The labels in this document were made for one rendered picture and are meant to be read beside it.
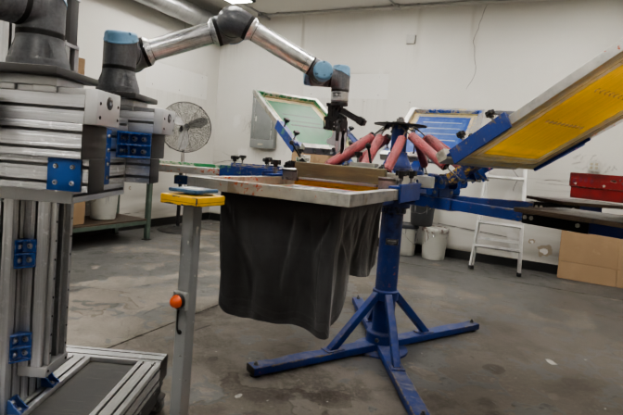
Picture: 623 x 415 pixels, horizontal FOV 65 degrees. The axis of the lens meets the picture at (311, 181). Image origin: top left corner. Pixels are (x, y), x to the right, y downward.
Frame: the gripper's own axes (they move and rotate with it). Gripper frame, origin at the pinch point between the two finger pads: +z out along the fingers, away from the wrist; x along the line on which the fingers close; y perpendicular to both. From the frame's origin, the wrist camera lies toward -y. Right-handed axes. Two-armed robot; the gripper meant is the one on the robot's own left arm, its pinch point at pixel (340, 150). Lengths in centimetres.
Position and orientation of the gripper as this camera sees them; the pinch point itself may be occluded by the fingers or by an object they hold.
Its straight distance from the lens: 204.9
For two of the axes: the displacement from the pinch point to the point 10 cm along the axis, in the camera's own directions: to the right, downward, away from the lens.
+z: -0.6, 10.0, 0.5
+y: -9.0, -0.8, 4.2
